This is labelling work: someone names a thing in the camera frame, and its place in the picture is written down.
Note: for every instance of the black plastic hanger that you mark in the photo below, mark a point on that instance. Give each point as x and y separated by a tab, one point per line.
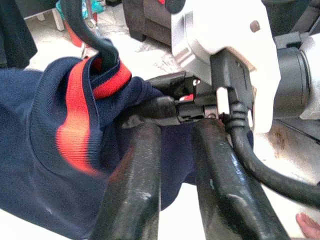
100	45

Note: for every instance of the navy shirt red stripe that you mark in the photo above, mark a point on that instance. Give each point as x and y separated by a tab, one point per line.
37	150

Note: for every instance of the black T-shirt green logo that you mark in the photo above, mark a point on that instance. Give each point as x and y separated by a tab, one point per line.
15	32

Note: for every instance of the person's bare foot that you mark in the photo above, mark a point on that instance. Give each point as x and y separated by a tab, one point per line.
308	225

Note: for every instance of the red bin teal bag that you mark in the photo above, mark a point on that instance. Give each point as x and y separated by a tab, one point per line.
73	35

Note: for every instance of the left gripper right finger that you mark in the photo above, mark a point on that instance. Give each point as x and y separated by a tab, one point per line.
225	190

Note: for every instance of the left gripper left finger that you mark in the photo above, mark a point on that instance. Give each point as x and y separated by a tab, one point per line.
132	187

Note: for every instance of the dark grey sofa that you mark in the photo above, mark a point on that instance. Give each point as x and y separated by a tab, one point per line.
150	22

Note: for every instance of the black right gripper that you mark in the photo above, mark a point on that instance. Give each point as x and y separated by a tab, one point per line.
190	110

